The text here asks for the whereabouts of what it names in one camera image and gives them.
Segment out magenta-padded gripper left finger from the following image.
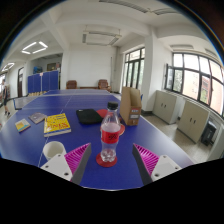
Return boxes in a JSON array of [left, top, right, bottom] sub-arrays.
[[40, 142, 93, 186]]

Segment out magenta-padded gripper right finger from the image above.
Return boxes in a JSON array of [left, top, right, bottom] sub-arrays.
[[131, 142, 183, 186]]

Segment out clear bottle with red label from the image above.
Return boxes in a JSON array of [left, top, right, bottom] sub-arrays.
[[100, 101, 122, 164]]

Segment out white mug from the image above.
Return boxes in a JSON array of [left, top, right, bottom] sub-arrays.
[[42, 140, 68, 162]]

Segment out large yellow book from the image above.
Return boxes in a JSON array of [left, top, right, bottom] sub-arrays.
[[43, 112, 72, 138]]

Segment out flat round red coaster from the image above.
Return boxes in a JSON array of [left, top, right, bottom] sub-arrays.
[[95, 152, 118, 168]]

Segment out grey book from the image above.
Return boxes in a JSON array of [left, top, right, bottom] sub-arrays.
[[27, 111, 48, 125]]

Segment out small yellow and blue book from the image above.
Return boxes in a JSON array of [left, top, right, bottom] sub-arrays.
[[14, 118, 32, 134]]

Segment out beige cabinet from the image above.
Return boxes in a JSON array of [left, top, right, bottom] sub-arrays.
[[176, 99, 211, 144], [152, 89, 185, 125]]

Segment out black bin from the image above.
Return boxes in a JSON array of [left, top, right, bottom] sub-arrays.
[[200, 120, 218, 147]]

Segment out cardboard file holder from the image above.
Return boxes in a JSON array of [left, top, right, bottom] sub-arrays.
[[119, 86, 143, 127]]

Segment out brown armchair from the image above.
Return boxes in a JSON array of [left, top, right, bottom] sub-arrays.
[[97, 78, 112, 93], [65, 79, 78, 90]]

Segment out blue partition screens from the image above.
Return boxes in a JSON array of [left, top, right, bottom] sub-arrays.
[[27, 70, 60, 95]]

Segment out person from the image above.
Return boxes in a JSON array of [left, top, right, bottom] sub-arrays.
[[0, 78, 12, 118]]

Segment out dark door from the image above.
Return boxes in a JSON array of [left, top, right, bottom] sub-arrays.
[[17, 66, 25, 98]]

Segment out large black-framed window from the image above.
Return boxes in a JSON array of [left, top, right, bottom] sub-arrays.
[[164, 52, 224, 116]]

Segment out black-framed glass door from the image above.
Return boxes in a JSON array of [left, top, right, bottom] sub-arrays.
[[123, 48, 146, 89]]

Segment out ceiling lights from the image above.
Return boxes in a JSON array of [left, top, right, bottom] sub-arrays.
[[0, 40, 49, 73]]

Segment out ceiling air conditioner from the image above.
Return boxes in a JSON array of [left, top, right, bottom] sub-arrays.
[[82, 30, 123, 47]]

